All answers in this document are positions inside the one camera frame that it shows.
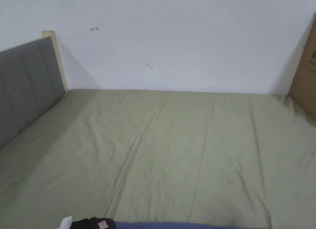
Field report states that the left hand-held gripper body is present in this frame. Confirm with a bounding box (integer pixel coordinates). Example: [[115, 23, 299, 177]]
[[55, 216, 74, 229]]

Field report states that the dark blue shirt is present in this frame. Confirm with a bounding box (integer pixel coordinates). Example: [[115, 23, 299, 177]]
[[114, 221, 250, 229]]

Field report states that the bed with pale green sheet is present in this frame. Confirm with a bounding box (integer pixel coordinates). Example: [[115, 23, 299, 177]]
[[0, 89, 316, 229]]

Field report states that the grey padded headboard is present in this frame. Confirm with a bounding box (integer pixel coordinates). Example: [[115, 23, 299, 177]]
[[0, 30, 69, 151]]

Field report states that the brown cardboard carton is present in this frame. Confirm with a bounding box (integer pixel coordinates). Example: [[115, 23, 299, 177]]
[[288, 12, 316, 127]]

